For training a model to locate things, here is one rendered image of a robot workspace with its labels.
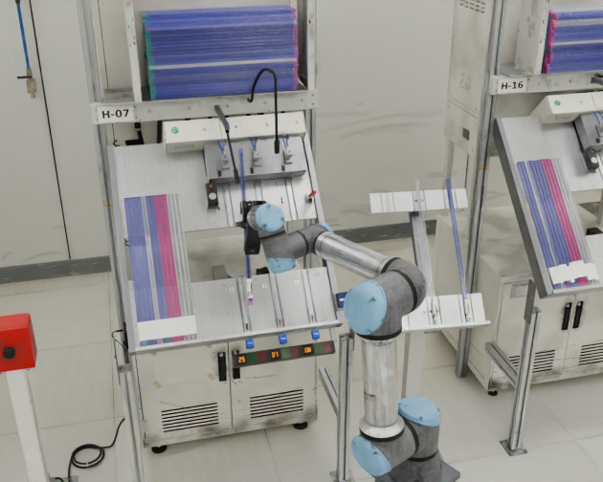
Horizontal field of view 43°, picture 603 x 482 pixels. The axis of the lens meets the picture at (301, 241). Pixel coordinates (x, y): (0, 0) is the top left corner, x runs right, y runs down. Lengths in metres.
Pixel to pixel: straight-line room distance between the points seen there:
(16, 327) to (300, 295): 0.91
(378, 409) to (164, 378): 1.17
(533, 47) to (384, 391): 1.56
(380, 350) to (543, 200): 1.28
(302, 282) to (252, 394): 0.64
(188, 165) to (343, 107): 1.86
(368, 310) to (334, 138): 2.71
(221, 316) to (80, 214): 2.01
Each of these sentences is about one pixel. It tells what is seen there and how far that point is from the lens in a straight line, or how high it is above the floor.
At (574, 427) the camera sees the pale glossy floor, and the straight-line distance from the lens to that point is 3.41.
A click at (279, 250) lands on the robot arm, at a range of 2.07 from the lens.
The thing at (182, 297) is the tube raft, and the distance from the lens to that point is 2.49.
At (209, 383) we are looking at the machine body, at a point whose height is 0.32.
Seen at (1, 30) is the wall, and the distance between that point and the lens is 4.11.
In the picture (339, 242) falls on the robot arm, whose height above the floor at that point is 1.16.
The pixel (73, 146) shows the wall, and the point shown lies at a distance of 4.23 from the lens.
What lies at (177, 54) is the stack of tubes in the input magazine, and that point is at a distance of 2.57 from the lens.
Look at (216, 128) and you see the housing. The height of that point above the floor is 1.28.
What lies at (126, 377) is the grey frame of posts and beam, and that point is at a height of 0.61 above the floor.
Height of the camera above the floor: 2.07
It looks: 26 degrees down
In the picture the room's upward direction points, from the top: straight up
